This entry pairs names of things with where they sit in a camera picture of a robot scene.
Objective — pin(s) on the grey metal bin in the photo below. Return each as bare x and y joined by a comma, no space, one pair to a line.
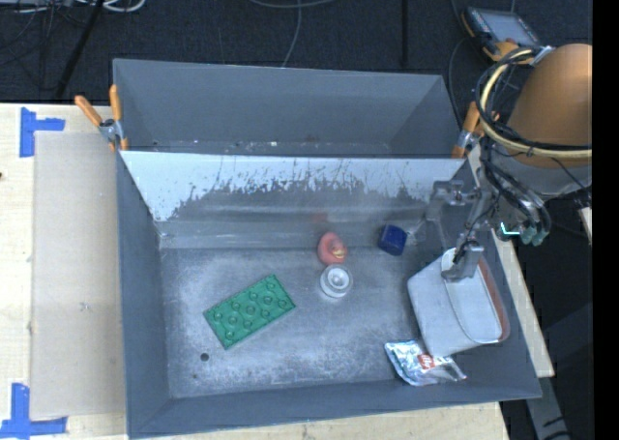
290,331

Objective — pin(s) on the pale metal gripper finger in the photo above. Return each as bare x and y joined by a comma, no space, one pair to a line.
464,264
452,195

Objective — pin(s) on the clear glass jar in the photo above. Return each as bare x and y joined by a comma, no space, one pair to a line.
335,281

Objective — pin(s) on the pale cardboard board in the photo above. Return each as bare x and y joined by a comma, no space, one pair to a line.
72,283

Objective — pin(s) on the dark green flat block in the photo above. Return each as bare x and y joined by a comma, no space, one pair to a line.
249,311

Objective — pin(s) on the red toy duck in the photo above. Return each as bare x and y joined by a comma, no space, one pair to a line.
331,247

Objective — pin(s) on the silver packet with red label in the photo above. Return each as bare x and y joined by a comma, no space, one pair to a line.
421,364

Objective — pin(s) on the blue cube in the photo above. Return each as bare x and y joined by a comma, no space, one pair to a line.
392,240

